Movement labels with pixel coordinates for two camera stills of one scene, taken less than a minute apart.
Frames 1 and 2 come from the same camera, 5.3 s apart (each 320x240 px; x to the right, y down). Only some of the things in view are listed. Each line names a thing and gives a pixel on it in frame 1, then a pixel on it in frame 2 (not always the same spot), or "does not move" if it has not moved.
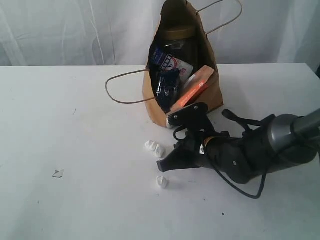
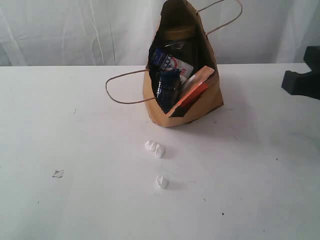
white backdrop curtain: (120, 33) does not move
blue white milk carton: (162, 61) does not move
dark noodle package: (167, 87) does not move
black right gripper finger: (179, 158) → (307, 84)
